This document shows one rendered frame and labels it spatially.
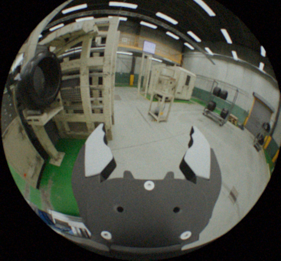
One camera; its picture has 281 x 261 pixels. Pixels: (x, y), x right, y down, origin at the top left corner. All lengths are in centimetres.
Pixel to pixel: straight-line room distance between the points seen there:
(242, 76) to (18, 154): 1210
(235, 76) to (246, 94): 205
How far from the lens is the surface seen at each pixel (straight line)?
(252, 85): 1057
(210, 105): 468
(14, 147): 142
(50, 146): 151
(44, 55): 96
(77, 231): 57
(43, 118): 92
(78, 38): 121
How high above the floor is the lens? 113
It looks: 30 degrees down
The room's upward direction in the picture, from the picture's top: 9 degrees clockwise
